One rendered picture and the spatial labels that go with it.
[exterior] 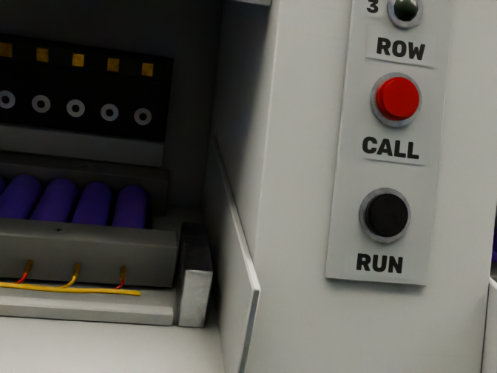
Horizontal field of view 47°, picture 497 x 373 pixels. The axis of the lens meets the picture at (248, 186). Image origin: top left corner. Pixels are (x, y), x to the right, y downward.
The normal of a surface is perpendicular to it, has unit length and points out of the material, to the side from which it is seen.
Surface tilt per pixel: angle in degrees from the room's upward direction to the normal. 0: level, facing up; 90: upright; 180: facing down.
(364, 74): 90
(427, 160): 90
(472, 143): 90
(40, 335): 21
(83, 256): 111
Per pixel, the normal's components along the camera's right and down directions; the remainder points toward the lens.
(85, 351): 0.16, -0.93
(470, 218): 0.18, 0.00
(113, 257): 0.15, 0.35
